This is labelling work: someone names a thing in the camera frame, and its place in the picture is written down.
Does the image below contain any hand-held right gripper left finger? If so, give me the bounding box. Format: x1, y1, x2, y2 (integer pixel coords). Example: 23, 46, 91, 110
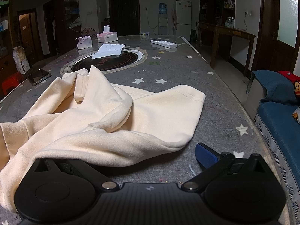
31, 159, 119, 192

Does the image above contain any butterfly print pillow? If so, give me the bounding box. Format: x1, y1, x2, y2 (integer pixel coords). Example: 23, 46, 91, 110
292, 108, 300, 125

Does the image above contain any white water dispenser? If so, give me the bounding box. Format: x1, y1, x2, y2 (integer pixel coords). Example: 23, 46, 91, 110
157, 14, 169, 35

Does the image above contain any wooden side desk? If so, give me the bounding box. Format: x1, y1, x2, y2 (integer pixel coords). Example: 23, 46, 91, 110
196, 21, 256, 77

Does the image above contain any white refrigerator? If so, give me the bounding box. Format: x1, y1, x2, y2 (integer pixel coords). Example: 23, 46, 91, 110
174, 0, 192, 36

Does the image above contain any white tissue sheet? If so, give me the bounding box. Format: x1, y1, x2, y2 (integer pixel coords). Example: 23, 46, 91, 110
91, 43, 126, 60

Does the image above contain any printed paper bag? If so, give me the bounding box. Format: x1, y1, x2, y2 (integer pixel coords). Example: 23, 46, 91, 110
12, 46, 32, 75

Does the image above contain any small pink white tissue pack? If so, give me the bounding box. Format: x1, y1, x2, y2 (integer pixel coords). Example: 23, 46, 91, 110
75, 36, 92, 50

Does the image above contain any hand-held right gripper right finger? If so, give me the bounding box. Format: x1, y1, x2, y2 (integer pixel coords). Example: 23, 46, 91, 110
181, 142, 270, 193

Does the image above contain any blue covered sofa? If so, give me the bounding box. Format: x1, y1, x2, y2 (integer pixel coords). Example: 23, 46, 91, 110
246, 70, 300, 225

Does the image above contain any cream fleece garment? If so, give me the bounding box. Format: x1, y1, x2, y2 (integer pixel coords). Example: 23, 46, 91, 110
0, 65, 206, 212

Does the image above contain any dark wooden display cabinet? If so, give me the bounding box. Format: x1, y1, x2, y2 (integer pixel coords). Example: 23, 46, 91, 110
200, 0, 235, 26

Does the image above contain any white remote control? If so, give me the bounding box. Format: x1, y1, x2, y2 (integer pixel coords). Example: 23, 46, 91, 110
150, 39, 178, 48

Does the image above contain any red monkey plush pillow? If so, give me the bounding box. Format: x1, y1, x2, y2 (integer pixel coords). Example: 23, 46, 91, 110
278, 70, 300, 99

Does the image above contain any wooden door with frosted glass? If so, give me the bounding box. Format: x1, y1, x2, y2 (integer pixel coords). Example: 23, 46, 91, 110
252, 0, 300, 75

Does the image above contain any large pink white tissue box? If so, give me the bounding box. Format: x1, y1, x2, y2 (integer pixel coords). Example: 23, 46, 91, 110
97, 25, 118, 43

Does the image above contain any dark wooden shelf cabinet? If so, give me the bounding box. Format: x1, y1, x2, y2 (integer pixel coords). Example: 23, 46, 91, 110
55, 0, 79, 54

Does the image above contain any round built-in induction cooker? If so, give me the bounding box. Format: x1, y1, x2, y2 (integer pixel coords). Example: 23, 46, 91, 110
60, 47, 148, 75

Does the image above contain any dark wooden door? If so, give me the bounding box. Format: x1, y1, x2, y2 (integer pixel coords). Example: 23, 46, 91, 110
108, 0, 140, 37

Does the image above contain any red plastic stool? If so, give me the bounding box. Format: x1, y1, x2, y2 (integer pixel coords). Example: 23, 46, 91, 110
1, 71, 24, 96

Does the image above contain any red patterned play tent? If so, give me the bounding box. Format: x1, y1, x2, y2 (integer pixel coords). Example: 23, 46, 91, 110
81, 27, 99, 39

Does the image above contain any dark smartphone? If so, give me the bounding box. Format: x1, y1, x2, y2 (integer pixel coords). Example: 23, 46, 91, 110
26, 69, 51, 86

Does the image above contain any grey star print tablecloth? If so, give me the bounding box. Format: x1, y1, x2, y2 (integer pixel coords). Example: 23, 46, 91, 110
0, 35, 279, 225

